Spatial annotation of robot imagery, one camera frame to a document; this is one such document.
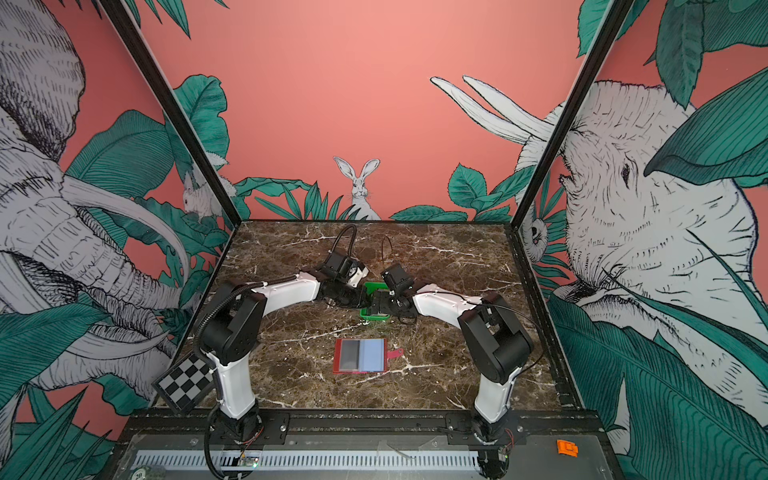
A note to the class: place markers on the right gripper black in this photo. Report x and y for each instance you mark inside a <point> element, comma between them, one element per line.
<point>385,308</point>

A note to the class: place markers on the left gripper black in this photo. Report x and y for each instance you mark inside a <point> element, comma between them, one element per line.
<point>358,301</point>

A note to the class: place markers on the green plastic tray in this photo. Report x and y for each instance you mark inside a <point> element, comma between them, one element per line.
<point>367,314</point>

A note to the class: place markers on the black VIP credit card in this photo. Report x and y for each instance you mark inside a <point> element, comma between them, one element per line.
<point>349,355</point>

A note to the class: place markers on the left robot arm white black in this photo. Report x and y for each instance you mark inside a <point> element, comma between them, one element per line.
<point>229,328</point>

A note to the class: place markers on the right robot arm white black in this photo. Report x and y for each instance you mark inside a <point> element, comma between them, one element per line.
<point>498,343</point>

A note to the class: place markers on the checkerboard calibration tag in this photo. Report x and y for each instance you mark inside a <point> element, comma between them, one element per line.
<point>183,386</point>

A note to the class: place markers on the orange connector block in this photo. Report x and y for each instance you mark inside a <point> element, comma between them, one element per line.
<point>567,448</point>

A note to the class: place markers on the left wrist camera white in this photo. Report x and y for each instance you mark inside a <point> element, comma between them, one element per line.
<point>355,275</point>

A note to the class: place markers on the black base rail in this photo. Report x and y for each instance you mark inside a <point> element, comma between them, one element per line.
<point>455,425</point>

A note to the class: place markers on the white slotted cable duct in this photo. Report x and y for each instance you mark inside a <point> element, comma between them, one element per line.
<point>324,460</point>

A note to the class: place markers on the left black frame post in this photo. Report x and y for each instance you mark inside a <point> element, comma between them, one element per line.
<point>128,31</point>

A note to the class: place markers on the black frame post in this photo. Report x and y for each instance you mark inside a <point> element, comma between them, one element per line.
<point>610,26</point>
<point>128,31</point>

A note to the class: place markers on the right black frame post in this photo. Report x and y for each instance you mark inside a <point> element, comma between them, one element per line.
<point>610,26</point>

